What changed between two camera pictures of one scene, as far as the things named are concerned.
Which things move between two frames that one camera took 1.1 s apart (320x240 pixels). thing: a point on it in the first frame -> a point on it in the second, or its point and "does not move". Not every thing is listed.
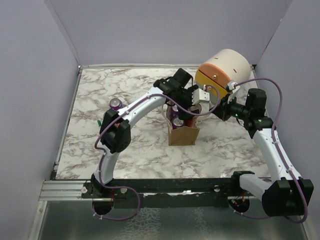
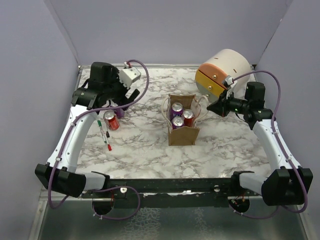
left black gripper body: [184, 99] -> [117, 91]
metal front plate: [65, 211] does not move
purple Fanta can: [177, 122] does not move
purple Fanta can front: [174, 112] does not move
